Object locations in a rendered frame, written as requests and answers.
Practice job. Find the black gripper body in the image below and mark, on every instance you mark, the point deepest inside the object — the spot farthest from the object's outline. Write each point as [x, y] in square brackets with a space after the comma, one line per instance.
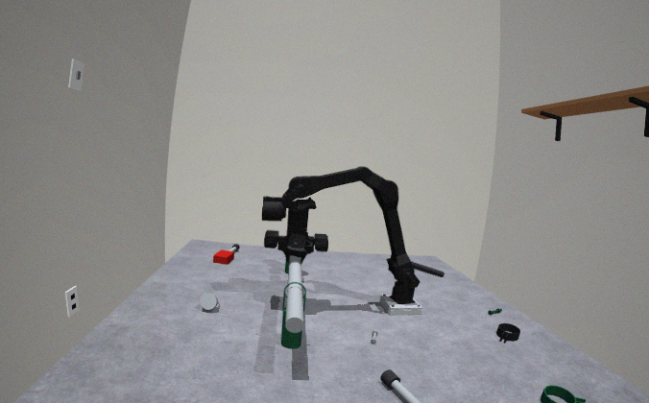
[320, 241]

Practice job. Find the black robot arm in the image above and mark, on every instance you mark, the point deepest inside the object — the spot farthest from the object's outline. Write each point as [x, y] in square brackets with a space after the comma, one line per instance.
[386, 195]

